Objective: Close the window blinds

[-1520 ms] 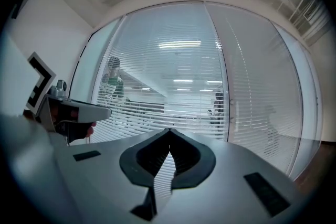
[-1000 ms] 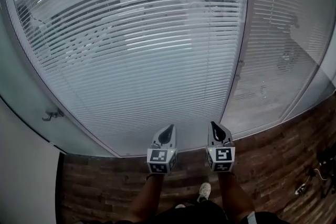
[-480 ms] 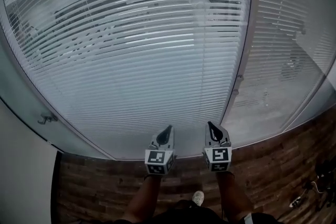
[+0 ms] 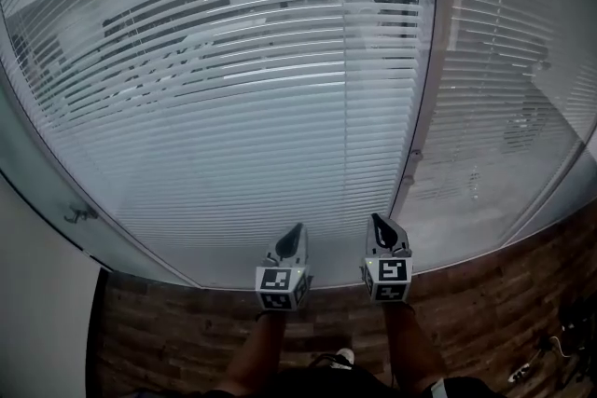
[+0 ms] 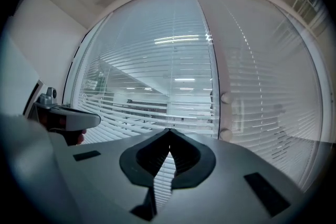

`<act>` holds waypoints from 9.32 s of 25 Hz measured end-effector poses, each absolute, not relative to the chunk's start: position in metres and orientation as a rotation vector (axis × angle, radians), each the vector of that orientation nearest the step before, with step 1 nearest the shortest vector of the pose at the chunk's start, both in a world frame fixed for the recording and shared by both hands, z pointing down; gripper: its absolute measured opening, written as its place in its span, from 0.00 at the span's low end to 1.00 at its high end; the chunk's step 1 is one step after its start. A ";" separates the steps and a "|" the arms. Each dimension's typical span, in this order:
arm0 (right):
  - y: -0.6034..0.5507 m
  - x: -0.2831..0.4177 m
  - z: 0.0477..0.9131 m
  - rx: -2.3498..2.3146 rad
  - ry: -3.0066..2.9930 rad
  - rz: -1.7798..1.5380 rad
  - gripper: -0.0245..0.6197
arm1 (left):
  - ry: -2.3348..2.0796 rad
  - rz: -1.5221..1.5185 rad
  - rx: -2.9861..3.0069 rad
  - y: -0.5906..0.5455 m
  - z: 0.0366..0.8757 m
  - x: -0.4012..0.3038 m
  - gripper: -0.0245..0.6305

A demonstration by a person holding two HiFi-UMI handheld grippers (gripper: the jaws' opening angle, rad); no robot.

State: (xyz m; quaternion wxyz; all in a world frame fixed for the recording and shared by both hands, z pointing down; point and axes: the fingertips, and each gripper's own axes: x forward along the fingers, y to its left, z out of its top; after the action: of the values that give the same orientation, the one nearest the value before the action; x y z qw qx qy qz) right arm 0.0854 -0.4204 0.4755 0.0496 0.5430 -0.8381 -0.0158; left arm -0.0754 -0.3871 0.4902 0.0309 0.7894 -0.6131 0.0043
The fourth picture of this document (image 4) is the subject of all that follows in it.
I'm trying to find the black tripod stand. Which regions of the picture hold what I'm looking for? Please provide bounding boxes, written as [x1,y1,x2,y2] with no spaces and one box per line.
[557,302,597,398]

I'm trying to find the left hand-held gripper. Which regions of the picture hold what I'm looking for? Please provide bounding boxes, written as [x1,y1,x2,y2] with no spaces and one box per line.
[255,222,312,312]

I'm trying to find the frosted glass door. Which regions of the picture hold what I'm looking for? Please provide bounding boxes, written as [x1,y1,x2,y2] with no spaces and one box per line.
[0,74,200,290]

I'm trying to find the white window blinds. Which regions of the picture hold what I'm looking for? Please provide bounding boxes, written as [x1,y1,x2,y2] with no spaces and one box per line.
[0,0,437,290]

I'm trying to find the white power strip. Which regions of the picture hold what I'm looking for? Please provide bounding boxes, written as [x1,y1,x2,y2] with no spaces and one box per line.
[507,363,533,383]

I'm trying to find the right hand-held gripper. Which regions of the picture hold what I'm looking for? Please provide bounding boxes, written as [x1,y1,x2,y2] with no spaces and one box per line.
[359,213,414,304]

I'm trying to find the person's left forearm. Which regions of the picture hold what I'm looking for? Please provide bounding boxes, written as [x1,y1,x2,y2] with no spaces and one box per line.
[221,310,288,395]

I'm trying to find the metal door handle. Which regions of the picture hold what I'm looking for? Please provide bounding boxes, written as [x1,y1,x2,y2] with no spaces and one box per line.
[62,205,100,225]

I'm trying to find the black skirting board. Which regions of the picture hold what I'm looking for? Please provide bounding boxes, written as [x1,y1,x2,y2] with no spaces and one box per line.
[86,268,109,398]

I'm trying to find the grey aluminium frame post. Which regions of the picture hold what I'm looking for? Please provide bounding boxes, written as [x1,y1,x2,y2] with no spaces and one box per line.
[389,0,451,215]

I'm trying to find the person's black clothing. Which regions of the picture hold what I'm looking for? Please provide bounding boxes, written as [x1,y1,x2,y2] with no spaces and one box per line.
[134,363,509,398]

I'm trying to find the person's right forearm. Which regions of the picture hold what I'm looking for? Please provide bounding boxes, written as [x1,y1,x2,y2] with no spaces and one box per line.
[382,302,449,392]

